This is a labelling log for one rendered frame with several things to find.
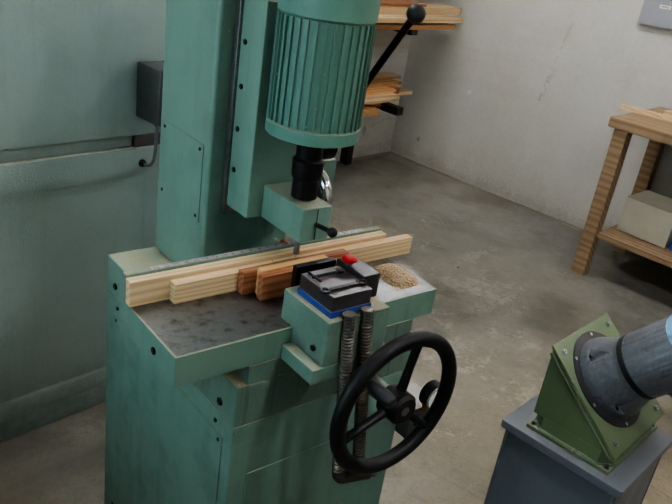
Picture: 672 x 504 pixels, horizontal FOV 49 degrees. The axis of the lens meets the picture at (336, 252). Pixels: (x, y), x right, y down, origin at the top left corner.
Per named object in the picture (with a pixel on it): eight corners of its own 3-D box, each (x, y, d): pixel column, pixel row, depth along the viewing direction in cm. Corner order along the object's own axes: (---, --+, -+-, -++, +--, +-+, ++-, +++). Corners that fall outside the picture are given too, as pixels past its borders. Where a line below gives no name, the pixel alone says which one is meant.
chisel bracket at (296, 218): (298, 251, 142) (303, 210, 138) (258, 222, 151) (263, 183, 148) (328, 245, 146) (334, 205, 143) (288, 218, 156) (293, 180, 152)
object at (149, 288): (129, 307, 131) (130, 282, 129) (124, 302, 132) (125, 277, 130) (383, 253, 167) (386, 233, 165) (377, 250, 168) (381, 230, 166)
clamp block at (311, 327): (320, 369, 127) (327, 324, 123) (276, 331, 136) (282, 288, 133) (384, 348, 136) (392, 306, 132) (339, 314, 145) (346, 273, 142)
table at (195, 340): (199, 422, 115) (202, 390, 112) (119, 327, 135) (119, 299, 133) (465, 334, 151) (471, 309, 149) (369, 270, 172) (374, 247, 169)
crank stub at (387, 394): (401, 400, 119) (392, 412, 119) (378, 381, 123) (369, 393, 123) (395, 395, 118) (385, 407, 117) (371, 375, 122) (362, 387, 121)
